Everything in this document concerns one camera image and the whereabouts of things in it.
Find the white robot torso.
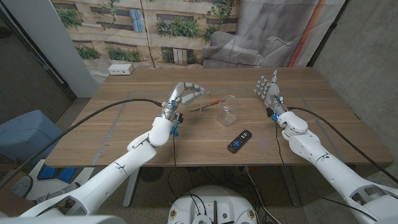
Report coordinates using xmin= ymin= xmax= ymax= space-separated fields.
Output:
xmin=167 ymin=185 xmax=259 ymax=224

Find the grey tape strip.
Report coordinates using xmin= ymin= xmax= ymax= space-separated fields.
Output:
xmin=297 ymin=87 xmax=346 ymax=162
xmin=91 ymin=91 xmax=132 ymax=166

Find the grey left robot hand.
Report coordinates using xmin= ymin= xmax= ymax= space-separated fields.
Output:
xmin=160 ymin=82 xmax=206 ymax=121

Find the light grey floor cable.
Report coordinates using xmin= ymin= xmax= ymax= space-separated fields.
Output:
xmin=244 ymin=166 xmax=282 ymax=224

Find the printed fabric backdrop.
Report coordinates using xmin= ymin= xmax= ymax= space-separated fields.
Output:
xmin=50 ymin=0 xmax=347 ymax=84

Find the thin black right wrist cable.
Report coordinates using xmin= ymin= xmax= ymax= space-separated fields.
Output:
xmin=274 ymin=119 xmax=379 ymax=222

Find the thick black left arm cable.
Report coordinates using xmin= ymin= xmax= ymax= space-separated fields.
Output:
xmin=0 ymin=98 xmax=164 ymax=189

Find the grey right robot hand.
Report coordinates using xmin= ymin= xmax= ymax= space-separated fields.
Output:
xmin=253 ymin=69 xmax=287 ymax=118

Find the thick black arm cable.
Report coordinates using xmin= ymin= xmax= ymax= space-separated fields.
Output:
xmin=0 ymin=98 xmax=164 ymax=189
xmin=285 ymin=106 xmax=398 ymax=185

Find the white pillar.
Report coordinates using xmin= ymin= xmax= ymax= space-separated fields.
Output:
xmin=1 ymin=0 xmax=100 ymax=99

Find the black round floor fan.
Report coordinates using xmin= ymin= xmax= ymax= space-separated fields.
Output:
xmin=139 ymin=166 xmax=165 ymax=183

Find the black backdrop stand pole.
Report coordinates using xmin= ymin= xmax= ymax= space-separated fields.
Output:
xmin=306 ymin=0 xmax=349 ymax=68

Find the white power strip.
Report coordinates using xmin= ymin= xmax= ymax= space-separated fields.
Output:
xmin=108 ymin=63 xmax=135 ymax=76

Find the white table leg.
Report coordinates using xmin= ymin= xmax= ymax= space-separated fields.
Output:
xmin=123 ymin=169 xmax=141 ymax=208
xmin=279 ymin=166 xmax=302 ymax=208

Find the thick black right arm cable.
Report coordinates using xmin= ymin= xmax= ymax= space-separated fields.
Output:
xmin=285 ymin=106 xmax=398 ymax=185

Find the blue-grey storage bin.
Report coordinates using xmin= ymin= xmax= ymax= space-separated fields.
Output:
xmin=0 ymin=109 xmax=65 ymax=169

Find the white base with blue panels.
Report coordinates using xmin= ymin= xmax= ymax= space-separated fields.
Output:
xmin=11 ymin=159 xmax=94 ymax=203

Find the clear plastic beaker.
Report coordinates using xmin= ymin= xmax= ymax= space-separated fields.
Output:
xmin=216 ymin=95 xmax=240 ymax=127

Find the black TV remote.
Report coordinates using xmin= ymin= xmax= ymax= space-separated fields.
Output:
xmin=227 ymin=129 xmax=253 ymax=154

